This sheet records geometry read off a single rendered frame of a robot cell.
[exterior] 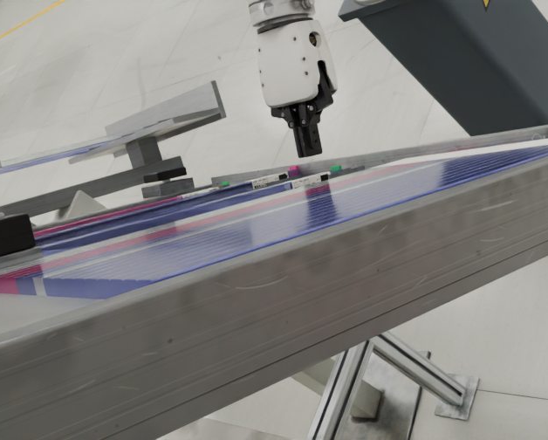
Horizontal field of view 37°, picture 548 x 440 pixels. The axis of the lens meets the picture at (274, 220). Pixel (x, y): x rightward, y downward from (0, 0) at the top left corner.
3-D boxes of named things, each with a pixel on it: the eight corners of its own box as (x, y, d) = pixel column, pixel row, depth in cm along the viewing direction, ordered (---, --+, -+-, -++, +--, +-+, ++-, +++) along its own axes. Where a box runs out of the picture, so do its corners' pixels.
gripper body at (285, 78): (331, 6, 105) (347, 92, 106) (277, 24, 112) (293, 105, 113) (290, 9, 100) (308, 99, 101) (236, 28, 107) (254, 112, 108)
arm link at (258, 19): (327, -10, 105) (332, 14, 105) (281, 8, 112) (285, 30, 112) (281, -8, 99) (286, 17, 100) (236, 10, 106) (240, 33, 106)
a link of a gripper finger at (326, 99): (343, 84, 102) (325, 118, 105) (305, 46, 105) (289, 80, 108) (337, 85, 101) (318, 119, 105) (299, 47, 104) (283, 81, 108)
